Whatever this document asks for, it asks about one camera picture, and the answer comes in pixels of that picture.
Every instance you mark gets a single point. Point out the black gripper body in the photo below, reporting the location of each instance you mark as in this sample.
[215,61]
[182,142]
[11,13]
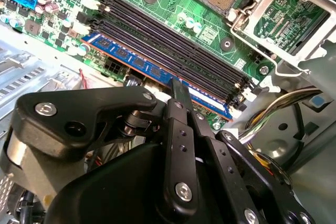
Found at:
[118,195]

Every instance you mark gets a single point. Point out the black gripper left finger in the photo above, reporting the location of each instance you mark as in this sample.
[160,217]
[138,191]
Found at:
[110,100]

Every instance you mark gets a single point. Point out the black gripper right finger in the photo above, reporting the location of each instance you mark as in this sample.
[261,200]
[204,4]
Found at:
[218,145]

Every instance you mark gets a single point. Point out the blue RAM stick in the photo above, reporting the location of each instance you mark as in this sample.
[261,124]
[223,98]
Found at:
[123,56]

